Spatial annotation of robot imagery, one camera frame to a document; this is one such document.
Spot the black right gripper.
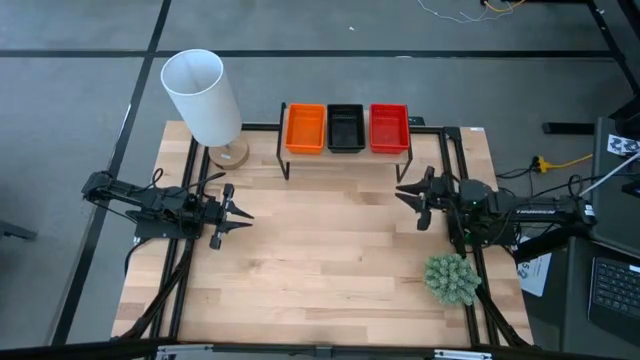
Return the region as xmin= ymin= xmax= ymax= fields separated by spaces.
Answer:
xmin=394 ymin=166 xmax=459 ymax=232

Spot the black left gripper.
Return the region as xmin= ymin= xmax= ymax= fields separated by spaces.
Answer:
xmin=202 ymin=182 xmax=255 ymax=251

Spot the red plastic slotted basket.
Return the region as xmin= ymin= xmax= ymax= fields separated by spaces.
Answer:
xmin=368 ymin=103 xmax=412 ymax=155

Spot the black plastic slotted basket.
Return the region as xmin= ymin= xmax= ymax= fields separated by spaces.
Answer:
xmin=326 ymin=103 xmax=367 ymax=154

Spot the orange plastic slotted basket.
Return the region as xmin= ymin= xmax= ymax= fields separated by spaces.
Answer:
xmin=282 ymin=102 xmax=328 ymax=156

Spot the wooden shelf with black legs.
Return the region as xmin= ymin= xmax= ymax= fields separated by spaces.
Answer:
xmin=276 ymin=101 xmax=415 ymax=184

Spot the green artificial plant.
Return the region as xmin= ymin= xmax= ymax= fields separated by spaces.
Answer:
xmin=423 ymin=252 xmax=483 ymax=307

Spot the white shade table lamp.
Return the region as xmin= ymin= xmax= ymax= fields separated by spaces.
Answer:
xmin=159 ymin=48 xmax=251 ymax=171

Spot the white printed paper sheet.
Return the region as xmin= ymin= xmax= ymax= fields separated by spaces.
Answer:
xmin=516 ymin=235 xmax=553 ymax=298

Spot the black front rig beam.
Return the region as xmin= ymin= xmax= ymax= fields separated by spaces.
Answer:
xmin=0 ymin=338 xmax=640 ymax=360

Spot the black floor bar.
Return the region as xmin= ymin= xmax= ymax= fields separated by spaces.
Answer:
xmin=542 ymin=121 xmax=596 ymax=136

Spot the dark gray side desk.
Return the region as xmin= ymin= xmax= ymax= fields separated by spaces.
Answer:
xmin=559 ymin=115 xmax=640 ymax=360

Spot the black and white marker sheet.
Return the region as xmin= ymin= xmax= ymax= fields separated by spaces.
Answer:
xmin=606 ymin=133 xmax=640 ymax=157

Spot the dark gray floor foot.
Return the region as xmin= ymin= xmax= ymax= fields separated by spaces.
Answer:
xmin=0 ymin=218 xmax=39 ymax=242

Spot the black laptop keyboard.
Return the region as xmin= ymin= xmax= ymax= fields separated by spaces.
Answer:
xmin=587 ymin=255 xmax=640 ymax=346

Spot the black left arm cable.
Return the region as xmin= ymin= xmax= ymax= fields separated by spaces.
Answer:
xmin=197 ymin=171 xmax=227 ymax=197

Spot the black metal table frame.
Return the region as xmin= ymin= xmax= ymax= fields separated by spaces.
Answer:
xmin=112 ymin=122 xmax=534 ymax=349

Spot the yellow power plug with cable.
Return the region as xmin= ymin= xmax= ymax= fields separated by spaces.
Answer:
xmin=531 ymin=153 xmax=595 ymax=175

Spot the thin white floor wire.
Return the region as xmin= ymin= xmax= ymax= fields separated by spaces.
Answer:
xmin=416 ymin=0 xmax=514 ymax=25

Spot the thick white cable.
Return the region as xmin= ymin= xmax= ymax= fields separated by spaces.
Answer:
xmin=578 ymin=151 xmax=640 ymax=197

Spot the thin yellow floor wire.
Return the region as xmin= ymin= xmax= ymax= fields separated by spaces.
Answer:
xmin=482 ymin=0 xmax=527 ymax=14

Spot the black diagonal frame beam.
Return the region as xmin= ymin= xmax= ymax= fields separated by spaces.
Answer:
xmin=584 ymin=0 xmax=640 ymax=95

